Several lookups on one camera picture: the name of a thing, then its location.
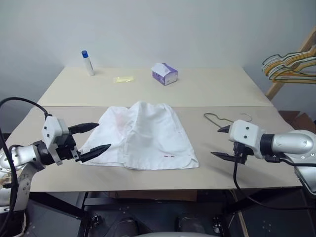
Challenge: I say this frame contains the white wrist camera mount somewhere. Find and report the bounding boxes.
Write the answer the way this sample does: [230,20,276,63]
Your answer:
[41,115,70,166]
[228,119,266,160]

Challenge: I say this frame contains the black table frame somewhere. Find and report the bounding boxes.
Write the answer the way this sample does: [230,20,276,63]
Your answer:
[27,190,316,237]

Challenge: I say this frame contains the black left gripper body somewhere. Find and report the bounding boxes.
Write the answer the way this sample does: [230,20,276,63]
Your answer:
[56,133,82,163]

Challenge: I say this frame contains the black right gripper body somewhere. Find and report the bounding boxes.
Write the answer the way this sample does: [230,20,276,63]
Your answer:
[232,142,249,165]

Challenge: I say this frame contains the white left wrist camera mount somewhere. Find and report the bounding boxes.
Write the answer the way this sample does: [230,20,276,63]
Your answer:
[41,115,70,166]

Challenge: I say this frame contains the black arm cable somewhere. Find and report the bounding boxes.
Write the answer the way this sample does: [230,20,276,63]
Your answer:
[0,97,53,237]
[233,148,316,211]

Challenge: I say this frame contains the purple tissue box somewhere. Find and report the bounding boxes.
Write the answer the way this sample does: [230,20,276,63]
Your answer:
[151,62,179,86]

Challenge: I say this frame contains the white shorts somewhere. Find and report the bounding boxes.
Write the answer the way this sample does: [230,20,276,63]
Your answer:
[79,100,199,171]

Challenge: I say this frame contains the brown cardboard box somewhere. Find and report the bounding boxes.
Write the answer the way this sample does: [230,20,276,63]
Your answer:
[278,110,316,134]

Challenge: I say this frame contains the white bottle with blue cap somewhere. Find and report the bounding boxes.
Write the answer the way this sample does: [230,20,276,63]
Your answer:
[80,50,95,77]

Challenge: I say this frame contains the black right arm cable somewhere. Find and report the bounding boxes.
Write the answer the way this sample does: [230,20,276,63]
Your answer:
[233,148,316,211]

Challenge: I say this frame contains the small yellow packet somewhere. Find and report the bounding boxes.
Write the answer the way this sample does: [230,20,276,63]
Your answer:
[113,76,135,84]

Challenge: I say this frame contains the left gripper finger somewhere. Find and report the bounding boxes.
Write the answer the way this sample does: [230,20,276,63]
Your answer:
[68,122,100,135]
[75,144,112,163]

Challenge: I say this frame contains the thin metal wire hanger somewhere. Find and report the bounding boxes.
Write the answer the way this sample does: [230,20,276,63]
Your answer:
[203,112,253,129]

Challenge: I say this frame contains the dark rounded shape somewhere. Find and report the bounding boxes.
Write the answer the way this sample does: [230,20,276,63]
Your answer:
[116,217,139,237]

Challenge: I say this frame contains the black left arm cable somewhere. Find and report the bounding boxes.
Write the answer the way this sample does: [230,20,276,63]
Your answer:
[0,97,53,237]

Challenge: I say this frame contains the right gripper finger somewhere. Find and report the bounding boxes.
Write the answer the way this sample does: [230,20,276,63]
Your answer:
[210,152,238,163]
[217,124,233,134]

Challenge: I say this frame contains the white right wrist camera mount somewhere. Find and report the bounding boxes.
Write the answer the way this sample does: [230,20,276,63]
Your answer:
[228,119,266,160]

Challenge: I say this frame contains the wooden clothes rack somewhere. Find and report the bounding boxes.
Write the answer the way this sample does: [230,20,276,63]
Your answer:
[265,26,316,101]

